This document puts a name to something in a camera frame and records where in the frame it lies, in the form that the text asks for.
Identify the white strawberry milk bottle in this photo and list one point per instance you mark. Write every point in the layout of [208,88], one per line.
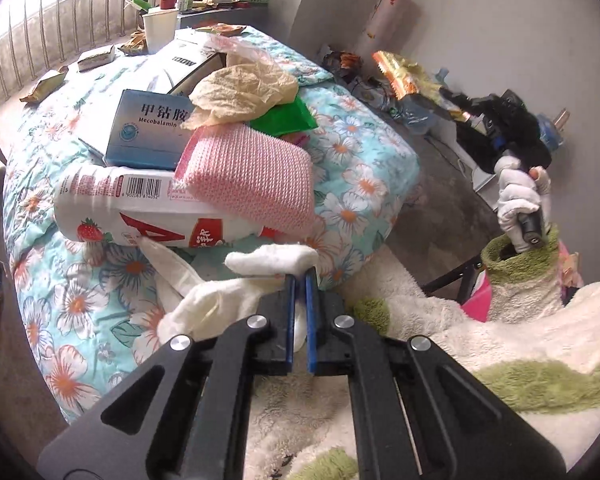
[145,205]

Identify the person's right hand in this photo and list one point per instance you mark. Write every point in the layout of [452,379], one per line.
[515,190]

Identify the green white can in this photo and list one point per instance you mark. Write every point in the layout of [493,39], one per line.
[186,2]

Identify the clear pink plastic bag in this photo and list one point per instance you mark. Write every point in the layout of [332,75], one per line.
[240,47]

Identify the floral quilt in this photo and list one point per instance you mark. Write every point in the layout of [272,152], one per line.
[80,305]

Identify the gold snack wrapper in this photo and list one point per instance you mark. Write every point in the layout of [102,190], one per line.
[132,45]

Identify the blue dispenser water bottle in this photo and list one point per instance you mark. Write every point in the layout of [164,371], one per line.
[551,132]

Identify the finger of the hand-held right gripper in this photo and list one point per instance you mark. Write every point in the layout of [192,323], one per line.
[457,101]

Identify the green plastic bag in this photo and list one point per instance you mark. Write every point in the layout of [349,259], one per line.
[285,117]

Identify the metal window railing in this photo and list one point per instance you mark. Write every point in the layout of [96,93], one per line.
[55,20]

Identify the shiny gold snack bag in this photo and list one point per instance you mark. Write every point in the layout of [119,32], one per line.
[400,75]

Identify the dark orange snack bag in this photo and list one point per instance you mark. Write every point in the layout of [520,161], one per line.
[351,60]

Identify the white tissue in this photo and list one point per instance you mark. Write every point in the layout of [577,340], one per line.
[260,262]

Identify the yellow green snack wrapper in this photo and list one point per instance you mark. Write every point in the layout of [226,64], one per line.
[42,85]

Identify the pink knitted sponge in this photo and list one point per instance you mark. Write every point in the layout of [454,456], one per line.
[250,175]

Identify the brown flat snack packet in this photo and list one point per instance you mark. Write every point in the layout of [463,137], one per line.
[220,29]

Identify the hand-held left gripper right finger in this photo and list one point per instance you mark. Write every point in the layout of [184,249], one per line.
[311,320]

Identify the tan tube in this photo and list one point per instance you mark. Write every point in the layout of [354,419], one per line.
[561,120]

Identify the red tape roll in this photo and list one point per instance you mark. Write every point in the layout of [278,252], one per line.
[242,4]

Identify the rolled floral wallpaper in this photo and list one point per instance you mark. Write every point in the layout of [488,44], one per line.
[390,20]

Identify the white plastic cup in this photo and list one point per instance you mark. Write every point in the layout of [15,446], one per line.
[159,30]

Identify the brown plastic bag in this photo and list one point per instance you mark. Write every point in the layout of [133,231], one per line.
[240,90]

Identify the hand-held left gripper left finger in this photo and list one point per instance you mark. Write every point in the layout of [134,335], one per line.
[290,320]

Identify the blue medicine box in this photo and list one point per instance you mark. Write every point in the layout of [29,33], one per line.
[140,135]

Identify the grey cabinet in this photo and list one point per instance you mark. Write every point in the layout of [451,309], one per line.
[240,15]

